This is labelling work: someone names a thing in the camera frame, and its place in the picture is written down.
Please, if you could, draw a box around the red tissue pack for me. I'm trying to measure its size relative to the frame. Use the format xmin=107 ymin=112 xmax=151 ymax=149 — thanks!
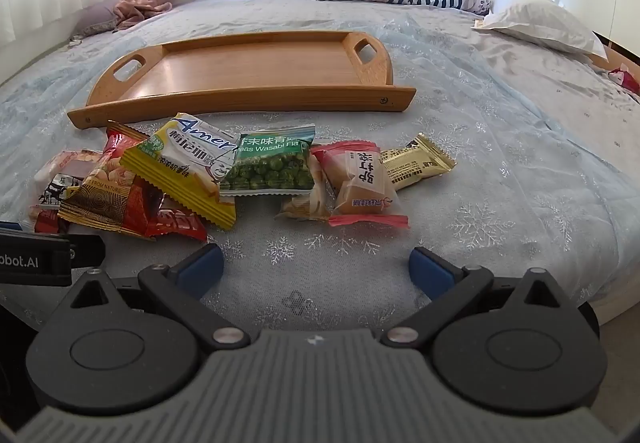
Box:
xmin=607 ymin=64 xmax=640 ymax=96

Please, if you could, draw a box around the snowflake sheer cloth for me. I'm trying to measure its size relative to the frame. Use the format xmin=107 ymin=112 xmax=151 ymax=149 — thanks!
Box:
xmin=0 ymin=18 xmax=616 ymax=324

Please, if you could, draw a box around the wooden bed frame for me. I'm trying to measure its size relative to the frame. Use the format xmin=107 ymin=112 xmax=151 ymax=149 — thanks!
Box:
xmin=592 ymin=32 xmax=640 ymax=74

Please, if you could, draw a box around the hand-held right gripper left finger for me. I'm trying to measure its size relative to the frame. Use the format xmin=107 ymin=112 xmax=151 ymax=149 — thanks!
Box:
xmin=50 ymin=244 xmax=251 ymax=353

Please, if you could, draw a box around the red gold peanut packet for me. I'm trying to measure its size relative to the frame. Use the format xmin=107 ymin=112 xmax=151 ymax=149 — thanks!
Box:
xmin=57 ymin=120 xmax=166 ymax=240

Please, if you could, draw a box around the bed with grey sheet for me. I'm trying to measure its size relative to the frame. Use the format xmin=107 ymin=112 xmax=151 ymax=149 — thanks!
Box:
xmin=0 ymin=0 xmax=640 ymax=329

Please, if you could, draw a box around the gold biscuit packet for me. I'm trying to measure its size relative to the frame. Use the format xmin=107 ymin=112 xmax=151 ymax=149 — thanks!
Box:
xmin=379 ymin=133 xmax=457 ymax=191

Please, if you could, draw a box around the yellow snack packet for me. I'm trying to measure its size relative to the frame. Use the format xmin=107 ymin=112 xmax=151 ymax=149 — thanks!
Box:
xmin=119 ymin=113 xmax=240 ymax=230

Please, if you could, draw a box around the pink cloth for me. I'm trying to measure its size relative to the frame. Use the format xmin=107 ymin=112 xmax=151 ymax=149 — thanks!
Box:
xmin=112 ymin=0 xmax=181 ymax=31

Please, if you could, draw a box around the purple pillow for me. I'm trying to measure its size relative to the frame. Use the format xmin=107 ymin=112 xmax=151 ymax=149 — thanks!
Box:
xmin=72 ymin=0 xmax=121 ymax=38

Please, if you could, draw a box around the red pink small packet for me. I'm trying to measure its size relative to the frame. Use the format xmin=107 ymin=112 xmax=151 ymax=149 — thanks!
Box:
xmin=29 ymin=205 xmax=71 ymax=235

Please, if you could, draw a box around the white pillow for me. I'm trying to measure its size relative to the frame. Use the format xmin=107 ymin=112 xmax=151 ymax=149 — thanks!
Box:
xmin=472 ymin=0 xmax=608 ymax=61

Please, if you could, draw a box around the clear cracker packet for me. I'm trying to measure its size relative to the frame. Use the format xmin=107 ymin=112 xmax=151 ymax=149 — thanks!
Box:
xmin=274 ymin=153 xmax=336 ymax=223

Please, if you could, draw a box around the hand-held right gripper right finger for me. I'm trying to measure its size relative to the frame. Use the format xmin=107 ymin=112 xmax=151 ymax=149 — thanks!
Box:
xmin=382 ymin=247 xmax=593 ymax=350

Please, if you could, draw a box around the wooden tray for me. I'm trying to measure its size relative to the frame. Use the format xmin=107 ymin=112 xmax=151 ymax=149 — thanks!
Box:
xmin=67 ymin=30 xmax=417 ymax=130

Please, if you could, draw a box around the clear pink-ended cake packet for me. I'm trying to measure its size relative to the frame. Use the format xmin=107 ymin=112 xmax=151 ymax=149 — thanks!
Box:
xmin=310 ymin=140 xmax=410 ymax=230

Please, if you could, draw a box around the black white snack packet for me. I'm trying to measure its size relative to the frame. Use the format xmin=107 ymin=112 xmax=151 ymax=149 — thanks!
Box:
xmin=36 ymin=171 xmax=88 ymax=212

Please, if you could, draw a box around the green pea snack packet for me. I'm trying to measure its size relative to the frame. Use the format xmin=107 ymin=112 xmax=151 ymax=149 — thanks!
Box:
xmin=219 ymin=123 xmax=317 ymax=198

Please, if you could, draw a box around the pink white small packet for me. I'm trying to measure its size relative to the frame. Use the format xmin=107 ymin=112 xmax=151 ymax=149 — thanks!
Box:
xmin=59 ymin=149 xmax=106 ymax=176

